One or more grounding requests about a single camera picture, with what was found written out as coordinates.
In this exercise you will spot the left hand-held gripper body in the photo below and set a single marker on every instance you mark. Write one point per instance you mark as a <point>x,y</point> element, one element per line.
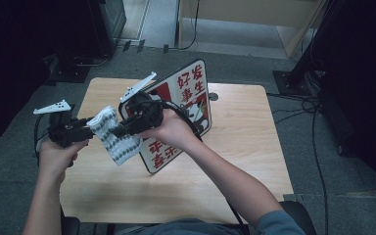
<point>63,132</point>

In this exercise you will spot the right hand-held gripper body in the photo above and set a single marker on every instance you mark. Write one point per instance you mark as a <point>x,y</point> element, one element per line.
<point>147,112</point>

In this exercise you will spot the white patterned cloth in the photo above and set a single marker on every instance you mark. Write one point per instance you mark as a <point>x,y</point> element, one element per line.
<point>120,148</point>

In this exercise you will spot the panda picture board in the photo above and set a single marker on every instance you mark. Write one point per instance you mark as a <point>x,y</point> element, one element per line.
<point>189,84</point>

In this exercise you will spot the person's left hand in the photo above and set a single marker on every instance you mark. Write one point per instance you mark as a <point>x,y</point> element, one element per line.
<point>57,158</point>

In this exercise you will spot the person's right hand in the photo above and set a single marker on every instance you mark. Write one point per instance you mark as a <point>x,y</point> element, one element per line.
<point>174,130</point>

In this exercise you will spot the grey tape strip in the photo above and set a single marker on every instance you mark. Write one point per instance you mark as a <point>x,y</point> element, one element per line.
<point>38,148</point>

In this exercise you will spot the black flat stand base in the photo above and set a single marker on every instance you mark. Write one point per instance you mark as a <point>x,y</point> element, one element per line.
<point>65,73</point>

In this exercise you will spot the dark curtain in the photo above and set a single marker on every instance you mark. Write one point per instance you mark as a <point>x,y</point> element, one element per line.
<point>19,65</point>
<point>365,98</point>

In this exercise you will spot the person's blue-grey shirt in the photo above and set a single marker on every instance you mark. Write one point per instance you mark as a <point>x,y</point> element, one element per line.
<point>182,228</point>

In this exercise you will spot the black metal stand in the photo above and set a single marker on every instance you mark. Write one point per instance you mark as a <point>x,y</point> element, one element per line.
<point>293,81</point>

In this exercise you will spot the light wooden cabinet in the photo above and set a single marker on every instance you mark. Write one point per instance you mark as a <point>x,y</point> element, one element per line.
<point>258,11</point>

